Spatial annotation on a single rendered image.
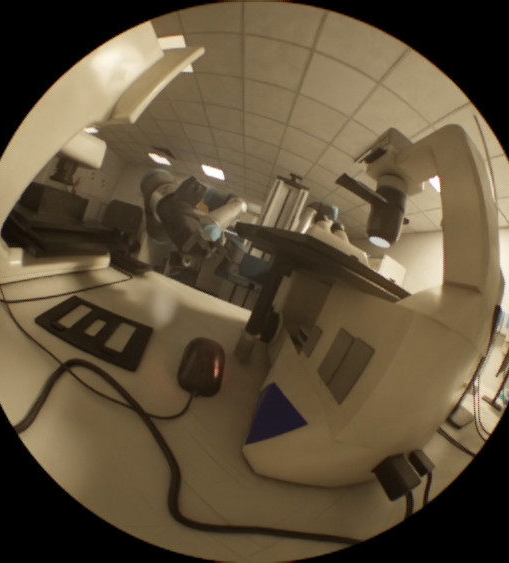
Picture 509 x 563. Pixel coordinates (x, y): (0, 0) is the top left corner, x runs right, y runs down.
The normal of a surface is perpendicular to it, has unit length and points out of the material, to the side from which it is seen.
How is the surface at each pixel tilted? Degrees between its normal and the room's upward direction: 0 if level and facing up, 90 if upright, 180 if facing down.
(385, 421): 90
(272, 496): 0
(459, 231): 90
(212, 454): 0
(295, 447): 52
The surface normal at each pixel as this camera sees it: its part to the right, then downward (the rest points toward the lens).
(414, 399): -0.34, -0.04
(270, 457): -0.39, -0.77
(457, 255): -0.92, -0.37
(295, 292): 0.07, 0.06
